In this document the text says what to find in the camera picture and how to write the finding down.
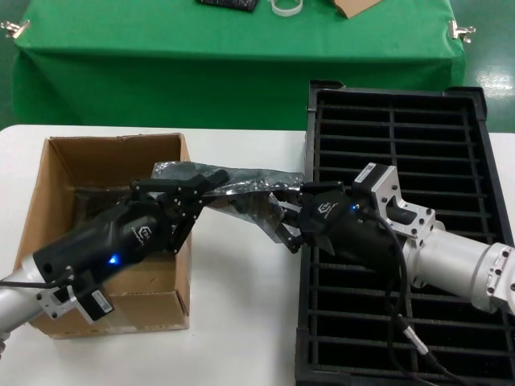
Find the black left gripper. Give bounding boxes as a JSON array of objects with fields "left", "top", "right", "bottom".
[{"left": 31, "top": 168, "right": 229, "bottom": 287}]

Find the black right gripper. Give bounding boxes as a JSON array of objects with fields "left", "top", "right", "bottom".
[{"left": 273, "top": 180, "right": 406, "bottom": 279}]

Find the translucent antistatic bag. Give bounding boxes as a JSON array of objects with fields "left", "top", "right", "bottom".
[{"left": 150, "top": 159, "right": 306, "bottom": 244}]

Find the brown cardboard box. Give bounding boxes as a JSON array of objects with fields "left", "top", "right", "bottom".
[{"left": 14, "top": 133, "right": 193, "bottom": 341}]

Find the bagged graphics card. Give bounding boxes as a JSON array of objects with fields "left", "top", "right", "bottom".
[{"left": 74, "top": 187, "right": 134, "bottom": 226}]

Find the black slotted container tray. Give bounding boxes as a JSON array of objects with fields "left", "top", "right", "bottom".
[{"left": 292, "top": 79, "right": 515, "bottom": 386}]

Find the green tablecloth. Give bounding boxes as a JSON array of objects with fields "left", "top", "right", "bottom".
[{"left": 10, "top": 0, "right": 468, "bottom": 132}]

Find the clear tape roll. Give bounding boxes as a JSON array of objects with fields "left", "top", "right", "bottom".
[{"left": 268, "top": 0, "right": 303, "bottom": 18}]

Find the black glittery bag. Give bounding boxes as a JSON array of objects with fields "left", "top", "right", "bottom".
[{"left": 194, "top": 0, "right": 261, "bottom": 13}]

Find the brown cardboard piece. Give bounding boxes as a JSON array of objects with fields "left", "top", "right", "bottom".
[{"left": 332, "top": 0, "right": 382, "bottom": 20}]

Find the silver binder clip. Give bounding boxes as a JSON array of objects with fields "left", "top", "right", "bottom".
[
  {"left": 447, "top": 19, "right": 476, "bottom": 44},
  {"left": 0, "top": 19, "right": 31, "bottom": 40}
]

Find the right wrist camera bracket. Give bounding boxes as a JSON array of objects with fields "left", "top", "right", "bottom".
[{"left": 352, "top": 162, "right": 438, "bottom": 246}]

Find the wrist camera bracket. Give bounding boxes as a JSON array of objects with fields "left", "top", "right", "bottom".
[
  {"left": 35, "top": 273, "right": 116, "bottom": 325},
  {"left": 352, "top": 162, "right": 438, "bottom": 246}
]

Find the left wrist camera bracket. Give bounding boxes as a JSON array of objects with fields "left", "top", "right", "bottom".
[{"left": 35, "top": 273, "right": 116, "bottom": 325}]

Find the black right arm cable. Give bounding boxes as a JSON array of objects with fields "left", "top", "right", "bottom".
[{"left": 357, "top": 208, "right": 468, "bottom": 386}]

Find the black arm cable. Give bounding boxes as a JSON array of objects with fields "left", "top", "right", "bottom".
[
  {"left": 0, "top": 276, "right": 70, "bottom": 291},
  {"left": 357, "top": 208, "right": 468, "bottom": 386}
]

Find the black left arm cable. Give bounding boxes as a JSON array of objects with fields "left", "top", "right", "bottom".
[{"left": 0, "top": 276, "right": 70, "bottom": 291}]

